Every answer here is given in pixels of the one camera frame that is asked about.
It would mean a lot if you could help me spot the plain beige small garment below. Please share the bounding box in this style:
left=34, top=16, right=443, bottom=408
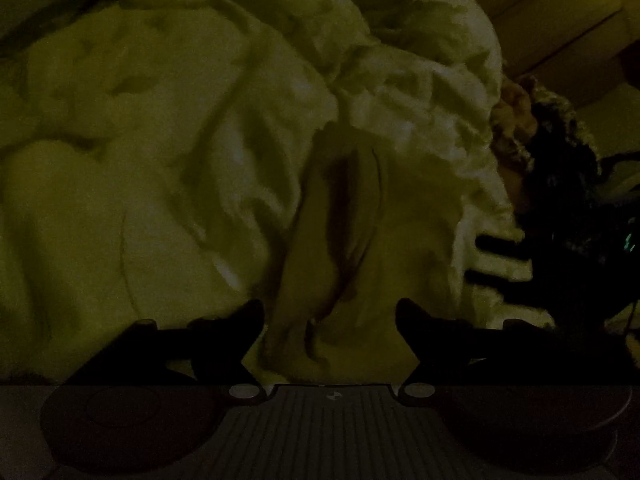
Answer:
left=258, top=122, right=466, bottom=384

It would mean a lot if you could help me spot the dark patterned cloth pile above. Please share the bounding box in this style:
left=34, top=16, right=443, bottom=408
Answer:
left=490, top=77, right=639, bottom=325

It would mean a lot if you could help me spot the leaf-patterned white bedsheet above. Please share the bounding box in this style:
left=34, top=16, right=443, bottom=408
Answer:
left=1, top=0, right=552, bottom=380

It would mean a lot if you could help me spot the wooden slatted furniture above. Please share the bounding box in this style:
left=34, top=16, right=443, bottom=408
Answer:
left=449, top=0, right=640, bottom=162

